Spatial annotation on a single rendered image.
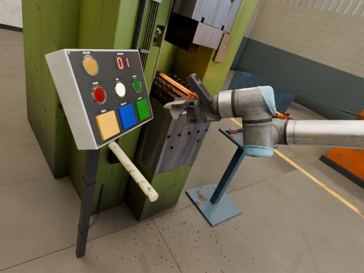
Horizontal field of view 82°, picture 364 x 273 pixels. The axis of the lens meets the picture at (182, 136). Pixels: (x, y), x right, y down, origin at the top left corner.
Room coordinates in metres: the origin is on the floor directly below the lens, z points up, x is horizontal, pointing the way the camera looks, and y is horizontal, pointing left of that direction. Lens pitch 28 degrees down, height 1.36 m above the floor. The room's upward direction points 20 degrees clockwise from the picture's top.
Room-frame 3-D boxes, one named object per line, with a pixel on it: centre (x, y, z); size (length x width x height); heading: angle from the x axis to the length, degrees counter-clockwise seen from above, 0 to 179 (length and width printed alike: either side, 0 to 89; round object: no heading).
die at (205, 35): (1.31, 0.21, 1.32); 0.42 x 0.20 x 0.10; 51
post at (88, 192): (0.69, 0.33, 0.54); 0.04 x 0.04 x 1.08; 51
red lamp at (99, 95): (0.57, 0.28, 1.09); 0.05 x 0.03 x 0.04; 141
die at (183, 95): (1.31, 0.21, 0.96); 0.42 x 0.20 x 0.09; 51
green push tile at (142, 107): (0.75, 0.18, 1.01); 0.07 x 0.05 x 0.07; 166
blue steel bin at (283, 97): (5.04, -1.36, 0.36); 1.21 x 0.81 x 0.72; 50
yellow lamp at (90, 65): (0.58, 0.32, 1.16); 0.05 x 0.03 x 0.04; 141
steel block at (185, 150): (1.36, 0.18, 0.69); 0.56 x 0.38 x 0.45; 51
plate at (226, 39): (1.50, -0.05, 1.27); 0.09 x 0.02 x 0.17; 141
